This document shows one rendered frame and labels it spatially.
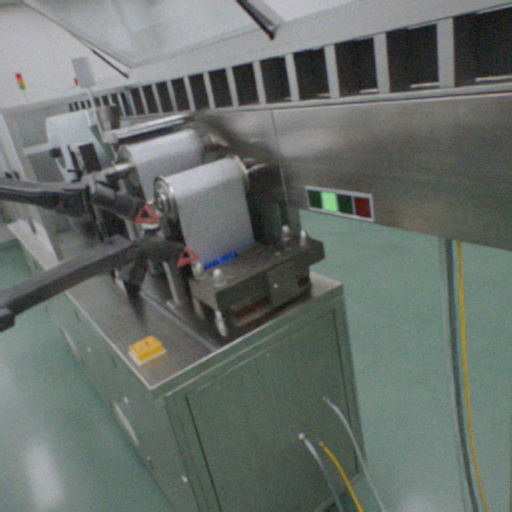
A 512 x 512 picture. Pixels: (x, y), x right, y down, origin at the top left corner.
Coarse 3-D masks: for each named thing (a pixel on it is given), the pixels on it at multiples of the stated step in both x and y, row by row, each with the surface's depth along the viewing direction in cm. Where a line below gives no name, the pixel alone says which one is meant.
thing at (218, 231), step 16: (224, 208) 143; (240, 208) 147; (192, 224) 138; (208, 224) 141; (224, 224) 145; (240, 224) 148; (192, 240) 139; (208, 240) 143; (224, 240) 146; (240, 240) 149; (192, 256) 141; (208, 256) 144
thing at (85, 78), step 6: (72, 60) 164; (78, 60) 165; (84, 60) 165; (78, 66) 165; (84, 66) 165; (78, 72) 166; (84, 72) 166; (90, 72) 168; (78, 78) 166; (84, 78) 167; (90, 78) 167; (84, 84) 167; (90, 84) 168
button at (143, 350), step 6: (150, 336) 131; (138, 342) 129; (144, 342) 128; (150, 342) 127; (156, 342) 127; (132, 348) 126; (138, 348) 126; (144, 348) 125; (150, 348) 124; (156, 348) 125; (162, 348) 126; (138, 354) 123; (144, 354) 123; (150, 354) 124; (138, 360) 124; (144, 360) 124
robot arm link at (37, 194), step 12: (0, 180) 122; (12, 180) 123; (24, 180) 123; (0, 192) 121; (12, 192) 120; (24, 192) 120; (36, 192) 119; (48, 192) 119; (60, 192) 118; (72, 192) 119; (36, 204) 121; (48, 204) 121; (60, 204) 123; (72, 204) 120
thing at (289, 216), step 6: (282, 210) 177; (288, 210) 175; (294, 210) 177; (282, 216) 179; (288, 216) 176; (294, 216) 178; (282, 222) 180; (288, 222) 177; (294, 222) 178; (300, 222) 180; (294, 228) 179; (300, 228) 181; (510, 456) 130; (510, 462) 131; (510, 468) 132; (510, 474) 132; (510, 510) 138
